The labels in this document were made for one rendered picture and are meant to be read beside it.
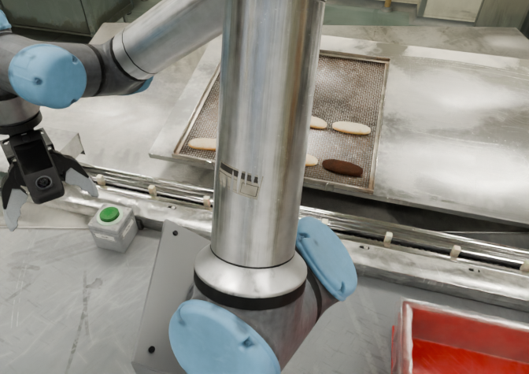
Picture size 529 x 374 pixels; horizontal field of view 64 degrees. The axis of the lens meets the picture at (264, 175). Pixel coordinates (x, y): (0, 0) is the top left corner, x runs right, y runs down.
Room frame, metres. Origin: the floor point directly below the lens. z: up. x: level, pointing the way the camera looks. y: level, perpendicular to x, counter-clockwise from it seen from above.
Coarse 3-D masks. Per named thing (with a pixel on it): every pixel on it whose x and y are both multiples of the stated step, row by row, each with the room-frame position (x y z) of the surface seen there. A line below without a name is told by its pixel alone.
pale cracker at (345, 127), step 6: (336, 126) 0.89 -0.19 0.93; (342, 126) 0.89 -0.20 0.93; (348, 126) 0.89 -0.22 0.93; (354, 126) 0.89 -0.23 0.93; (360, 126) 0.89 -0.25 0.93; (366, 126) 0.89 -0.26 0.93; (348, 132) 0.87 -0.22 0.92; (354, 132) 0.87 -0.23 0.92; (360, 132) 0.87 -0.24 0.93; (366, 132) 0.87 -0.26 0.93
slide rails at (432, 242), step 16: (112, 176) 0.77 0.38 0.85; (128, 192) 0.72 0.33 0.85; (176, 192) 0.72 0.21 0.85; (192, 192) 0.72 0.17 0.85; (208, 208) 0.67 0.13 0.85; (336, 224) 0.62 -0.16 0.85; (352, 224) 0.62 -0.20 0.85; (368, 240) 0.58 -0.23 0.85; (400, 240) 0.58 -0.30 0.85; (416, 240) 0.58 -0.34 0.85; (432, 240) 0.58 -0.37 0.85; (432, 256) 0.54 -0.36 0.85; (448, 256) 0.54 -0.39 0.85; (480, 256) 0.54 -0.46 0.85; (496, 256) 0.54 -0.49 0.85; (512, 256) 0.54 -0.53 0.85; (512, 272) 0.50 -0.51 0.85; (528, 272) 0.50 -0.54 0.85
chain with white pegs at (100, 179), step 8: (96, 176) 0.75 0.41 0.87; (104, 184) 0.75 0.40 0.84; (112, 184) 0.75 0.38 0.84; (144, 192) 0.73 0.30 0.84; (152, 192) 0.71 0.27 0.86; (184, 200) 0.70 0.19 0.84; (208, 200) 0.68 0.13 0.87; (336, 232) 0.61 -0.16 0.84; (344, 232) 0.61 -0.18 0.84; (376, 240) 0.59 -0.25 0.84; (384, 240) 0.58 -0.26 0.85; (416, 248) 0.57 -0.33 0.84; (424, 248) 0.57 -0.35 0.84; (456, 248) 0.55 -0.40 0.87; (456, 256) 0.54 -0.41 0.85; (464, 256) 0.55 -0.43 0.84; (496, 264) 0.53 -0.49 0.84; (504, 264) 0.53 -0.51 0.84; (528, 264) 0.51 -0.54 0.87
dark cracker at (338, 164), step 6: (324, 162) 0.77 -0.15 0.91; (330, 162) 0.77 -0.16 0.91; (336, 162) 0.77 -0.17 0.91; (342, 162) 0.77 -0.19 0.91; (348, 162) 0.77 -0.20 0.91; (330, 168) 0.76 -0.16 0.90; (336, 168) 0.75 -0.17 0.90; (342, 168) 0.75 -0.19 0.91; (348, 168) 0.75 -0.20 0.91; (354, 168) 0.75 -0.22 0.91; (360, 168) 0.75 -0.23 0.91; (348, 174) 0.74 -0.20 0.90; (354, 174) 0.74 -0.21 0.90; (360, 174) 0.74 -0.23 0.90
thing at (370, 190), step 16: (320, 64) 1.16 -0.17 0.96; (320, 80) 1.09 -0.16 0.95; (384, 80) 1.07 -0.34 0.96; (208, 96) 1.03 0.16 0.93; (320, 96) 1.02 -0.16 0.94; (336, 96) 1.02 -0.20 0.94; (384, 96) 1.01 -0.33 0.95; (208, 128) 0.90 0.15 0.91; (176, 144) 0.84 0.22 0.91; (320, 144) 0.84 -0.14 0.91; (368, 144) 0.84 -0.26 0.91; (192, 160) 0.79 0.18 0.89; (208, 160) 0.78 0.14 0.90; (368, 192) 0.69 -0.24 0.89
